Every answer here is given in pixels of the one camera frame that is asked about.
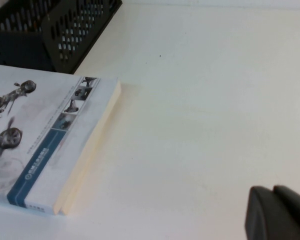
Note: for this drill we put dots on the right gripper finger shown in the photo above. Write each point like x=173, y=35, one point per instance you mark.
x=277, y=215

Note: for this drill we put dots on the grey car suspension book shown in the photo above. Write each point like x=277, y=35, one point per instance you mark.
x=40, y=125

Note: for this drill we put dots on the black plastic book stand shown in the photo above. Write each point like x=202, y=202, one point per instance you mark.
x=20, y=50

